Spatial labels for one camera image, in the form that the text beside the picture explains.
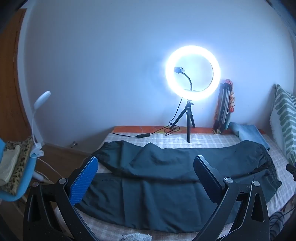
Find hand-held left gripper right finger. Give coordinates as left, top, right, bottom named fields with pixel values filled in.
left=193, top=155, right=271, bottom=241

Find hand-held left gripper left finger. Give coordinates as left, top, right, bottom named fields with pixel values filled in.
left=23, top=156, right=100, bottom=241

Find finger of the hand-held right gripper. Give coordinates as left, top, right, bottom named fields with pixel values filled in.
left=285, top=163, right=296, bottom=181

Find black pants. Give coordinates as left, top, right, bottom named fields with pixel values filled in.
left=91, top=140, right=282, bottom=232

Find checked beige bedspread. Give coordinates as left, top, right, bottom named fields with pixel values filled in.
left=54, top=132, right=296, bottom=241

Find folded blue blanket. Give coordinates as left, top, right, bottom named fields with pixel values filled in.
left=228, top=122, right=271, bottom=151

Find green and white patterned pillow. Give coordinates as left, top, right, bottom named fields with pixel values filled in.
left=269, top=84, right=296, bottom=166

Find person's grey striped clothing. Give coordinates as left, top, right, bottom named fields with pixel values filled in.
left=269, top=205, right=296, bottom=241

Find blue chair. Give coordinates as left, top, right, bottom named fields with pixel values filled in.
left=0, top=137, right=37, bottom=202

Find small black tripod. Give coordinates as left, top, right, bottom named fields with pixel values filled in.
left=170, top=100, right=196, bottom=143

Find leopard print cloth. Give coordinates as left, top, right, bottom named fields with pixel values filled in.
left=0, top=137, right=34, bottom=195

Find folded silver tripod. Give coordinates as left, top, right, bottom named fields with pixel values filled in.
left=216, top=83, right=232, bottom=133

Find orange bed sheet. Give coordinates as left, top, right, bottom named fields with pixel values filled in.
left=111, top=126, right=266, bottom=135

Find grey fuzzy cloth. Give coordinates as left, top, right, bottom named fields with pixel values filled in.
left=119, top=232, right=153, bottom=241

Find beige folded cloth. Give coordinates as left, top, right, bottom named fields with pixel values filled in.
left=0, top=145, right=21, bottom=183

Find folded black tripod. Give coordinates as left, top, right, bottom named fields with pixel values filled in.
left=214, top=79, right=235, bottom=135

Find white clip lamp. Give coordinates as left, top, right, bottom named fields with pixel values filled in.
left=30, top=91, right=51, bottom=158

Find black gooseneck phone holder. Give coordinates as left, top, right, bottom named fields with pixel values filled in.
left=173, top=67, right=193, bottom=92

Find wooden door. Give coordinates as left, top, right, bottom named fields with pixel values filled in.
left=0, top=9, right=35, bottom=144

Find white lamp cable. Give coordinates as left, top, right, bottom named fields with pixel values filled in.
left=31, top=156, right=62, bottom=183

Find black ring light cable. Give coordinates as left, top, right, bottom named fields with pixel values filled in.
left=110, top=98, right=183, bottom=139

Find white ring light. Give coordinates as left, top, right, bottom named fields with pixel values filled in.
left=165, top=45, right=222, bottom=101

